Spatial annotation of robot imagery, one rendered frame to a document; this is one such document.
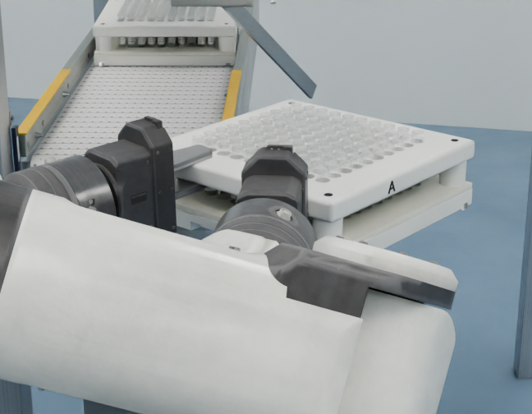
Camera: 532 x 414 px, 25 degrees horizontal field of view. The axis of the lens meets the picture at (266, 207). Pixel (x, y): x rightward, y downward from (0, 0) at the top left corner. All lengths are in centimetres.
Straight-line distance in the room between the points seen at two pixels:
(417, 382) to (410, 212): 57
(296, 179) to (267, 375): 48
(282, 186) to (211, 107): 86
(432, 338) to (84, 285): 18
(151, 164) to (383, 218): 23
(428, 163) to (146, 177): 27
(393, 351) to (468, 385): 229
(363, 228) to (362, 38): 368
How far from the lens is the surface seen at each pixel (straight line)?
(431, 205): 119
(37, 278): 53
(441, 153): 119
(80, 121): 179
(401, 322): 60
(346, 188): 108
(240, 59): 198
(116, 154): 109
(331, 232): 107
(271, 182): 100
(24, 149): 163
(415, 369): 61
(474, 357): 301
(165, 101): 188
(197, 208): 116
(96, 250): 54
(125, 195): 109
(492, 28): 472
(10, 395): 169
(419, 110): 482
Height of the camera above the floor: 140
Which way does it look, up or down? 21 degrees down
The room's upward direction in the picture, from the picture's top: straight up
